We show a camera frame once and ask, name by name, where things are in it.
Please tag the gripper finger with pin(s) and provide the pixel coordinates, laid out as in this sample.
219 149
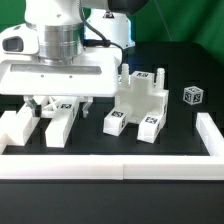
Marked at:
32 104
87 102

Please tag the white chair side bar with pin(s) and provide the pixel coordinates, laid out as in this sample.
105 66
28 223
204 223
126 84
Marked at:
5 122

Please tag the white chair back part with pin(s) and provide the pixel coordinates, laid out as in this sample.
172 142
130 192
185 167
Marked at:
61 111

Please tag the white tagged cube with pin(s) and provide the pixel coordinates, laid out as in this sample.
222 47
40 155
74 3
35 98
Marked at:
193 95

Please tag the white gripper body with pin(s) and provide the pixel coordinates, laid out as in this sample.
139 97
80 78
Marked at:
51 61

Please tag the white chair seat part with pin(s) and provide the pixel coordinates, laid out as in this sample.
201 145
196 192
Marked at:
141 93

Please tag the white U-shaped fence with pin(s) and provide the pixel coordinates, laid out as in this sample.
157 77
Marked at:
124 167

